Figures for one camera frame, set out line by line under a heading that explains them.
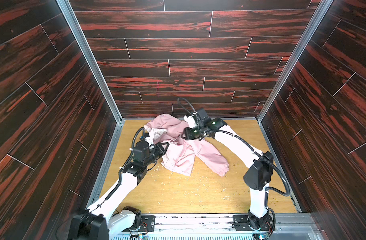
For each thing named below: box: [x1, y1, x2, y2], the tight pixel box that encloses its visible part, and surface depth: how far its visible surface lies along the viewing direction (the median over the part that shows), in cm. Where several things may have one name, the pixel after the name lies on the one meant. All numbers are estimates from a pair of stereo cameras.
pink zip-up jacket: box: [144, 114, 230, 176], surface depth 97 cm
